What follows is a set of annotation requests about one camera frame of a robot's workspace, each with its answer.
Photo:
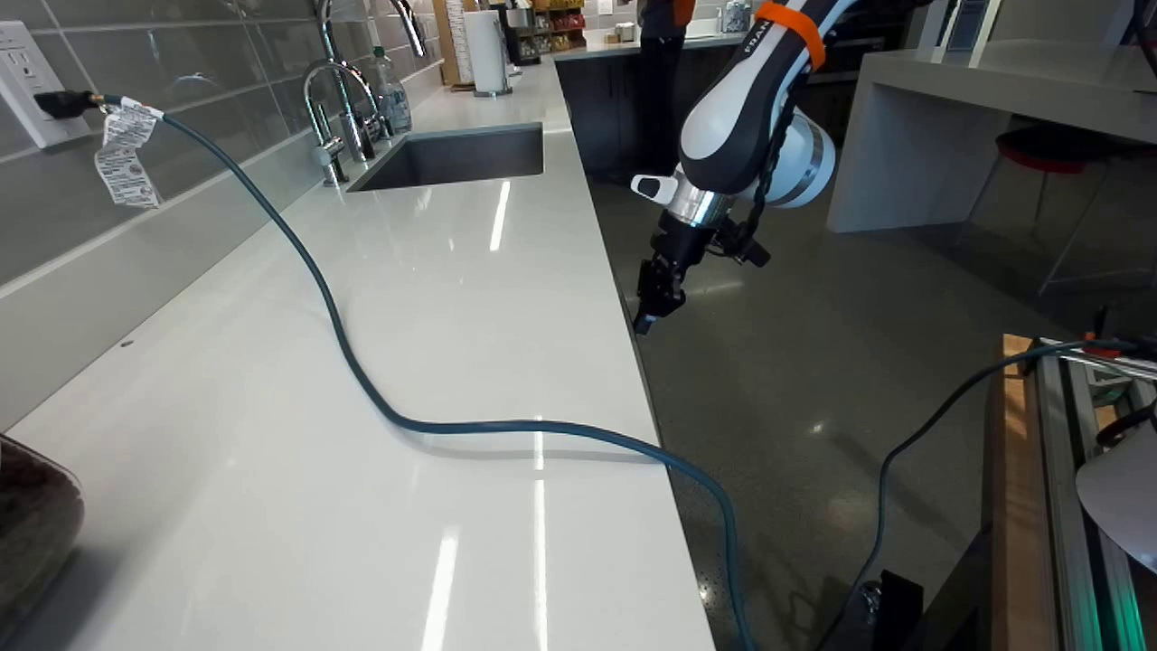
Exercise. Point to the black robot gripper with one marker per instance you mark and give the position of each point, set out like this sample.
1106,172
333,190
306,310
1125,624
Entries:
676,251

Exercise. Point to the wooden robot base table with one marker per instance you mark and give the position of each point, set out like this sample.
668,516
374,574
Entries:
1017,516

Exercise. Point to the undermount kitchen sink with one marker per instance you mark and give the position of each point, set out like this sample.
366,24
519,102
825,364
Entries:
450,157

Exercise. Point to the white kitchen island counter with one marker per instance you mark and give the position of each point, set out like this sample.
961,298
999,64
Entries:
921,131

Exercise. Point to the white paper towel roll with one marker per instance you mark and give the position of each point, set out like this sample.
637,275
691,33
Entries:
486,47

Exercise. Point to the tall chrome kitchen faucet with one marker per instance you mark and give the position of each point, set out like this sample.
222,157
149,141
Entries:
359,102

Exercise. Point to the small chrome tap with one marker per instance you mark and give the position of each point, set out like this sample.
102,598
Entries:
324,116

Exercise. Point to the red round stool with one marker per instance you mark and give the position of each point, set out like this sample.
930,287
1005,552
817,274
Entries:
1049,151

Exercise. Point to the black round speaker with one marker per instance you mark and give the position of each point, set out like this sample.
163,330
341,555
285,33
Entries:
40,516

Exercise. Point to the white cable tag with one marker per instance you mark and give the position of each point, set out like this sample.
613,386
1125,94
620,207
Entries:
124,131

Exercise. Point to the white wall outlet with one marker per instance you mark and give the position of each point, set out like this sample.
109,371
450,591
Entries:
25,77

